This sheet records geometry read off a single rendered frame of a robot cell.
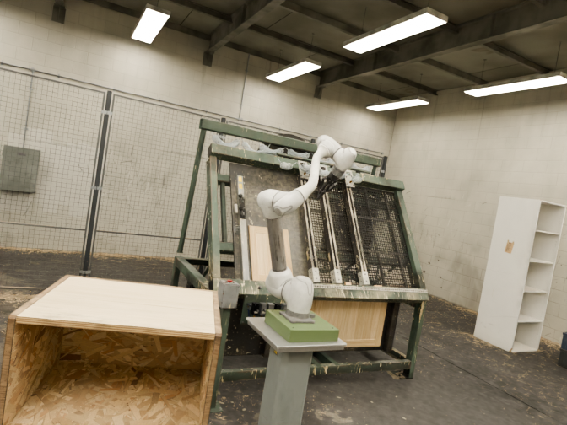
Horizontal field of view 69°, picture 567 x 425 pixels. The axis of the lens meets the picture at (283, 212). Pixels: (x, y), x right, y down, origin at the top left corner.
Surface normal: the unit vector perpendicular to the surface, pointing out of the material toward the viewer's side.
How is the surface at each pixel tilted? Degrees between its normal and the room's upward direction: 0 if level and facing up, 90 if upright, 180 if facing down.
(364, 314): 90
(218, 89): 90
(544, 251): 90
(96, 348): 90
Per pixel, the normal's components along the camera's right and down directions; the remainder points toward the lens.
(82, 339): 0.18, 0.08
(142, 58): 0.45, 0.12
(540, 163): -0.88, -0.11
